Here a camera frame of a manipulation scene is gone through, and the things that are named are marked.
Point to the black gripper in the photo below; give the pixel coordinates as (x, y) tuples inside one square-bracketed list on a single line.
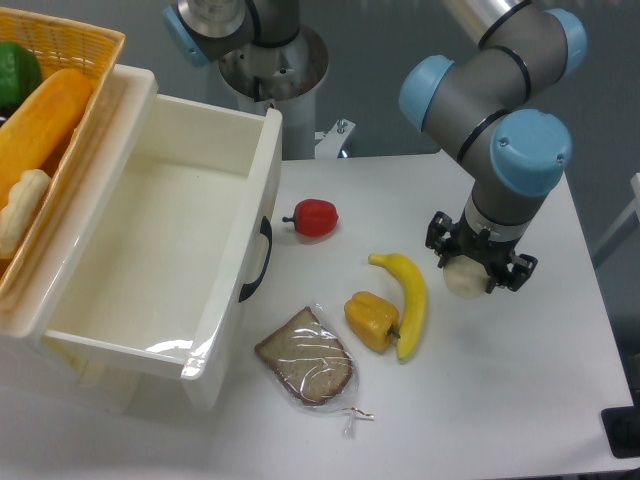
[(505, 268)]

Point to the pale white pear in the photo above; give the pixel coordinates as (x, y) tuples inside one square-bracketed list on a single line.
[(465, 277)]

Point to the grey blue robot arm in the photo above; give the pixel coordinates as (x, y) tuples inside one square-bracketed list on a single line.
[(476, 112)]

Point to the open upper white drawer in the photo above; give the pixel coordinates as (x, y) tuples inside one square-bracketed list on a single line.
[(183, 241)]

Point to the white drawer cabinet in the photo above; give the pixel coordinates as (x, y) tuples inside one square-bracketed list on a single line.
[(28, 360)]

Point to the yellow banana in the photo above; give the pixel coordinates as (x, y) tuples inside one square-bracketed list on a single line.
[(413, 285)]

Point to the yellow bell pepper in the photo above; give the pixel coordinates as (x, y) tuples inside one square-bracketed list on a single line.
[(374, 320)]

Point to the red bell pepper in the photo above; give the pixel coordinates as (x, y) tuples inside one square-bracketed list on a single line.
[(313, 218)]

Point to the bagged brown bread slice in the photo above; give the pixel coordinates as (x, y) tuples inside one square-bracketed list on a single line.
[(314, 368)]

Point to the black device at table edge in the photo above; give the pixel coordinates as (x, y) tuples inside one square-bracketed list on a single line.
[(622, 431)]

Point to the orange baguette loaf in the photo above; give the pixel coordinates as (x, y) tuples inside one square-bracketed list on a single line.
[(40, 124)]

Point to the yellow woven basket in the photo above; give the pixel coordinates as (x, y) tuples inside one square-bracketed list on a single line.
[(62, 66)]

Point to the green bell pepper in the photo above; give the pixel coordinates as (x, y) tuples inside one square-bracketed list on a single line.
[(20, 76)]

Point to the white frame at right edge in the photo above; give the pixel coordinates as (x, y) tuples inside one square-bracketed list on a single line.
[(620, 229)]

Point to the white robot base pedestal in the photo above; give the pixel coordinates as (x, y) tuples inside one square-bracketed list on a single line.
[(287, 78)]

